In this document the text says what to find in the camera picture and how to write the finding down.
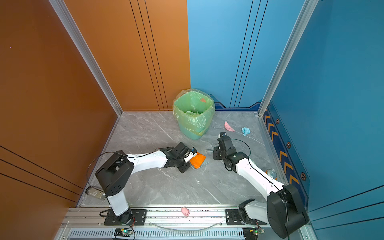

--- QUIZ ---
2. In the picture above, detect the circuit board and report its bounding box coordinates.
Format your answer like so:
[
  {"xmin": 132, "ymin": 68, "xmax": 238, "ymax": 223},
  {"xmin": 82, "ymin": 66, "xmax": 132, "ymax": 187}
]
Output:
[
  {"xmin": 243, "ymin": 228, "xmax": 265, "ymax": 240},
  {"xmin": 114, "ymin": 228, "xmax": 135, "ymax": 239}
]

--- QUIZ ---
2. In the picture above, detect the pink paper ball on rail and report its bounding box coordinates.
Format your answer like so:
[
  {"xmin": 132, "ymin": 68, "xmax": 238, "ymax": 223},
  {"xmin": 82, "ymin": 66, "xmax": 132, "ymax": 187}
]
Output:
[{"xmin": 181, "ymin": 207, "xmax": 190, "ymax": 217}]

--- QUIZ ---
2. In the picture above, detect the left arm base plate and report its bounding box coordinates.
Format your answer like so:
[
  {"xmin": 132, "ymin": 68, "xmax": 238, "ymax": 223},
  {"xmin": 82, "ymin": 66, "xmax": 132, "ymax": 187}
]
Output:
[{"xmin": 100, "ymin": 209, "xmax": 147, "ymax": 227}]

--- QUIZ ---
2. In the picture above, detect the left circuit board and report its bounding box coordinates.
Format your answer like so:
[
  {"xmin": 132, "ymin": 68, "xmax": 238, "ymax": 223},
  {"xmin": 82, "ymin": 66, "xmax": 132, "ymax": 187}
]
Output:
[{"xmin": 114, "ymin": 228, "xmax": 135, "ymax": 239}]

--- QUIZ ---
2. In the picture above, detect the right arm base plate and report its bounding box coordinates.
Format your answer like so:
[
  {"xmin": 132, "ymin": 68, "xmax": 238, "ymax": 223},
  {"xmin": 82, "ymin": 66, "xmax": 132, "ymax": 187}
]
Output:
[{"xmin": 225, "ymin": 209, "xmax": 267, "ymax": 226}]

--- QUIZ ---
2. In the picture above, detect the green trash bin with liner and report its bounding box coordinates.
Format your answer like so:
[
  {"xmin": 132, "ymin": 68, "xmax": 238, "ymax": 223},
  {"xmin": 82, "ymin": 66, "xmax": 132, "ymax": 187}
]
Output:
[{"xmin": 173, "ymin": 89, "xmax": 216, "ymax": 140}]

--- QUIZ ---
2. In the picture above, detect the pink paper scrap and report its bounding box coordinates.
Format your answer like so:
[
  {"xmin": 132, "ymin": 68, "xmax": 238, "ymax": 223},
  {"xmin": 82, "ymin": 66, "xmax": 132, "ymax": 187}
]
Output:
[{"xmin": 224, "ymin": 121, "xmax": 235, "ymax": 132}]

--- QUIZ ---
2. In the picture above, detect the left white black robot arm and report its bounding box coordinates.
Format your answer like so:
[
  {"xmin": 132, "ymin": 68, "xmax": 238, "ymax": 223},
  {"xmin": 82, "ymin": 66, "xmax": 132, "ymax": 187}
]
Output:
[{"xmin": 96, "ymin": 143, "xmax": 198, "ymax": 217}]

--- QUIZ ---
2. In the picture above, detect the light blue paper scrap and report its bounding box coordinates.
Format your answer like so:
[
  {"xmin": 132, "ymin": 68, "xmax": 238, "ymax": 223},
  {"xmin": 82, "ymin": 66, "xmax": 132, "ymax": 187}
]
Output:
[{"xmin": 242, "ymin": 127, "xmax": 251, "ymax": 136}]

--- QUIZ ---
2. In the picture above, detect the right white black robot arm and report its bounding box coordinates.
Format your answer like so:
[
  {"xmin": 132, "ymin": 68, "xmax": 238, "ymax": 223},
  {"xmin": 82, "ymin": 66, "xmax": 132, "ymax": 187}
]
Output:
[{"xmin": 213, "ymin": 132, "xmax": 309, "ymax": 239}]

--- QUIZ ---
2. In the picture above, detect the right circuit board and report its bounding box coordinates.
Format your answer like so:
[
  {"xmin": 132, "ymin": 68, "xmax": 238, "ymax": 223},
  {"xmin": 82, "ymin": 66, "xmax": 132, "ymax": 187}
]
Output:
[{"xmin": 243, "ymin": 228, "xmax": 265, "ymax": 240}]

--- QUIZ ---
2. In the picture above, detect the orange paper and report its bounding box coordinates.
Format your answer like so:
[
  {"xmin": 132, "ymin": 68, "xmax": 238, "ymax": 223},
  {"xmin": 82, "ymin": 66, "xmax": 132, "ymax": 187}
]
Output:
[{"xmin": 190, "ymin": 152, "xmax": 207, "ymax": 169}]

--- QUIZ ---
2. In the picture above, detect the light green paper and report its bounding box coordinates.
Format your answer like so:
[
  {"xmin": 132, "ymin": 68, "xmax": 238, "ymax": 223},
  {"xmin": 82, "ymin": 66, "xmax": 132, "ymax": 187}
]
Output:
[{"xmin": 186, "ymin": 111, "xmax": 197, "ymax": 116}]

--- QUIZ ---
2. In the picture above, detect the grey-green plastic dustpan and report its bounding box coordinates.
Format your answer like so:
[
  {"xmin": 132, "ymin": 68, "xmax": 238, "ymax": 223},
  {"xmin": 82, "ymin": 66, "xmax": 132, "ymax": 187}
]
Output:
[{"xmin": 189, "ymin": 152, "xmax": 209, "ymax": 170}]

